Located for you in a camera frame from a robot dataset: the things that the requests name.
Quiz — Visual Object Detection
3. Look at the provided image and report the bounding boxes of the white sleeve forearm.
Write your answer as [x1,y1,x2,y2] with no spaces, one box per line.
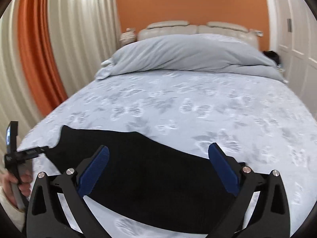
[0,186,25,232]

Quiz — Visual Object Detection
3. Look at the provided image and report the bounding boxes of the white bedside lamp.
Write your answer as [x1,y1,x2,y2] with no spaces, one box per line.
[120,28,137,47]

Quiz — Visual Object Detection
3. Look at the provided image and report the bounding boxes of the grey duvet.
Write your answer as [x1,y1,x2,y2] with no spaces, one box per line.
[95,34,284,82]

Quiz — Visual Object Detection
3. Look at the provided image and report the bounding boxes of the black item on nightstand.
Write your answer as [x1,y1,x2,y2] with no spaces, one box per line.
[263,51,281,65]

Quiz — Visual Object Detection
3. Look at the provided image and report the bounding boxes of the orange curtain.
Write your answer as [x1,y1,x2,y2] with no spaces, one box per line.
[17,0,68,116]

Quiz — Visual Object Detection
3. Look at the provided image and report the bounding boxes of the butterfly patterned bed cover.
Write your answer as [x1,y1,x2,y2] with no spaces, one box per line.
[20,71,316,233]

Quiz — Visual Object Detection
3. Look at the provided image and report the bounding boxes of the cream curtain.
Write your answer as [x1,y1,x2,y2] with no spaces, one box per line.
[1,0,120,139]

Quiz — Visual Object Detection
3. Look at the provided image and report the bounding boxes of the white wardrobe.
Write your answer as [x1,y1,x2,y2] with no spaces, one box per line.
[275,0,316,114]

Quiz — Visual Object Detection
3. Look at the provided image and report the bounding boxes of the black pants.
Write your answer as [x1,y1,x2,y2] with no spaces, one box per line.
[46,126,240,234]

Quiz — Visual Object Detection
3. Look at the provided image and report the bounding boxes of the person's left hand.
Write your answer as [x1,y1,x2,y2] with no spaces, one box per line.
[1,171,32,207]

